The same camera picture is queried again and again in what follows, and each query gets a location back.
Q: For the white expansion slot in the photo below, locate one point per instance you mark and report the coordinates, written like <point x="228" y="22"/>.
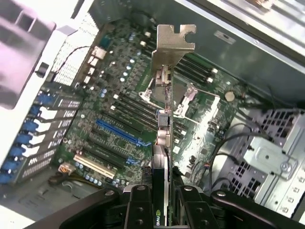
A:
<point x="93" y="166"/>

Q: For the open dark grey PC case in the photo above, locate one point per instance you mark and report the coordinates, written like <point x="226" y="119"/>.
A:
<point x="262" y="59"/>

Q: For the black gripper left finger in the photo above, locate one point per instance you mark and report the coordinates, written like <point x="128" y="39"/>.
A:
<point x="138" y="210"/>

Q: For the black expansion slot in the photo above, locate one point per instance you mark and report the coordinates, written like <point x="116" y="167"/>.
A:
<point x="102" y="155"/>

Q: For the metal socket cover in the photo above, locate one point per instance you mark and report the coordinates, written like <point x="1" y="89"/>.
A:
<point x="190" y="91"/>

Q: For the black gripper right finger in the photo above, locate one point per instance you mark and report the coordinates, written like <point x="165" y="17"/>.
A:
<point x="190" y="210"/>

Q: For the CPU socket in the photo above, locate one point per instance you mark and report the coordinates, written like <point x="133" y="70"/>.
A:
<point x="147" y="94"/>

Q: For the blue expansion slot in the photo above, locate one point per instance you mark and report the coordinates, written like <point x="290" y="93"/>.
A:
<point x="114" y="130"/>

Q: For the silver perforated disk cage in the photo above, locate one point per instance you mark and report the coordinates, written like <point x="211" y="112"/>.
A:
<point x="269" y="152"/>

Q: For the green motherboard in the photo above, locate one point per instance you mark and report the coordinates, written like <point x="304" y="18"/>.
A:
<point x="114" y="78"/>

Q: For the blue card latch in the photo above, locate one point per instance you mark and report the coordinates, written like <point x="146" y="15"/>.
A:
<point x="35" y="111"/>
<point x="16" y="153"/>
<point x="46" y="97"/>
<point x="23" y="139"/>
<point x="29" y="126"/>

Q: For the coin battery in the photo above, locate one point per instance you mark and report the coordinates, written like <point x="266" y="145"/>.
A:
<point x="230" y="95"/>

